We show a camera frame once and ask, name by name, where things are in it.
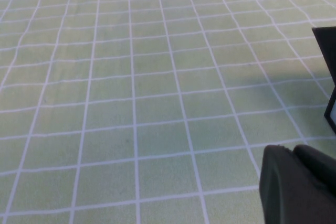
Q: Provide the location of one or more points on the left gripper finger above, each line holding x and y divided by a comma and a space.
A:
296, 190

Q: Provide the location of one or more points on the green checked tablecloth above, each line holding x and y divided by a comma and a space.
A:
131, 77

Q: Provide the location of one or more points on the black printed glasses case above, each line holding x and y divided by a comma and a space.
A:
329, 58

